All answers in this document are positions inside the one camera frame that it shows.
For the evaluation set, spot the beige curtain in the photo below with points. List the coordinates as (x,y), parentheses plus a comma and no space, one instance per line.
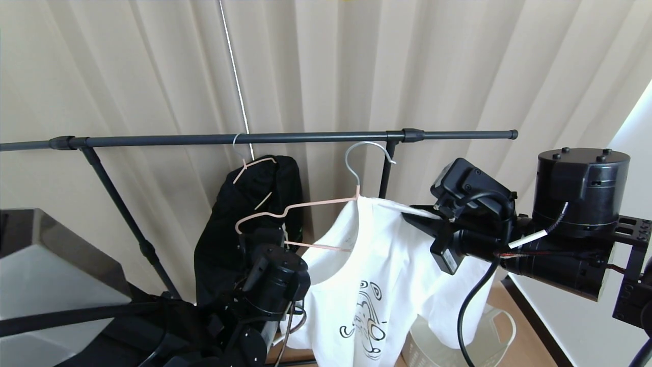
(407,61)

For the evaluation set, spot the pink clothes hanger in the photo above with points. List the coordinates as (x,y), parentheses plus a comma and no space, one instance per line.
(316,203)
(239,173)

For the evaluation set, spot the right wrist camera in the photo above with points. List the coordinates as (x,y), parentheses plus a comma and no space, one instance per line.
(473,188)

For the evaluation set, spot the black clothes rack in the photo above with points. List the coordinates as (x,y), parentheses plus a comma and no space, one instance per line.
(305,137)

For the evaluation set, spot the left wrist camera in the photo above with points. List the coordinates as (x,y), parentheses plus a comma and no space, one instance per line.
(260,237)

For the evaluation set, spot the black shorts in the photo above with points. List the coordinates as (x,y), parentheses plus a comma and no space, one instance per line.
(229,229)

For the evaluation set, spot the white garment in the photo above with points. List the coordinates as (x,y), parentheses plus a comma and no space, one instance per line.
(397,265)

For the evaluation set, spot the white laundry basket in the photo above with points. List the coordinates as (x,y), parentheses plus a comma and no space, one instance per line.
(484,341)

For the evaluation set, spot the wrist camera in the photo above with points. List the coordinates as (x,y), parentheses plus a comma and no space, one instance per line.
(260,237)
(473,188)

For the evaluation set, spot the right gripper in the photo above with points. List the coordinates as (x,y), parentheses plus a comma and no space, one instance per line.
(473,244)

